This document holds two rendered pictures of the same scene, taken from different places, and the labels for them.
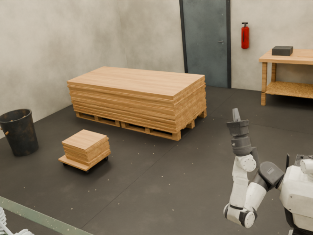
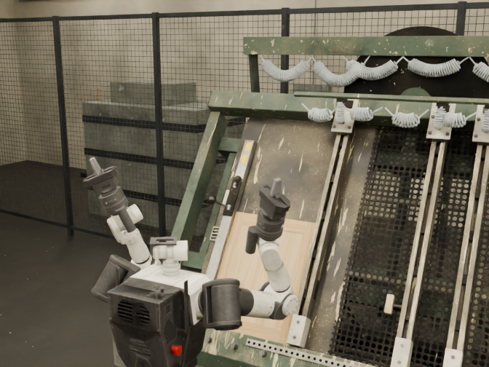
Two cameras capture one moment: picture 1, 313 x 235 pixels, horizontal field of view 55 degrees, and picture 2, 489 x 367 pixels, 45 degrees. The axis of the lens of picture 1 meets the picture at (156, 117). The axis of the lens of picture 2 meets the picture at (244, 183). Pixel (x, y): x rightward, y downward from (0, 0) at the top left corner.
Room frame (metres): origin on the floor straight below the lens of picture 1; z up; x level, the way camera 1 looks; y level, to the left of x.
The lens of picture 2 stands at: (2.98, -0.66, 2.16)
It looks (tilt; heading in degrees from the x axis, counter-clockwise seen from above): 13 degrees down; 174
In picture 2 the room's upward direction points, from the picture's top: straight up
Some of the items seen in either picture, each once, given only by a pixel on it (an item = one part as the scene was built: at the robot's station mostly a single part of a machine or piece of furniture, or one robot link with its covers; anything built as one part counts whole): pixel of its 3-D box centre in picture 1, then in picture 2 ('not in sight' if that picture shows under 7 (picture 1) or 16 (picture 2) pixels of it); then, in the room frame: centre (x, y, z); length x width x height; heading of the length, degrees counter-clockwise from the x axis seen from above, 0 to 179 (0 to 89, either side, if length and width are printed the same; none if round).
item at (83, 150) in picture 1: (83, 151); not in sight; (3.84, 1.12, 0.20); 0.61 x 0.51 x 0.40; 52
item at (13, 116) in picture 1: (19, 133); not in sight; (4.50, 2.26, 0.33); 0.54 x 0.54 x 0.65
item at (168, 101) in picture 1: (134, 98); not in sight; (5.28, 0.36, 0.39); 2.46 x 1.04 x 0.78; 52
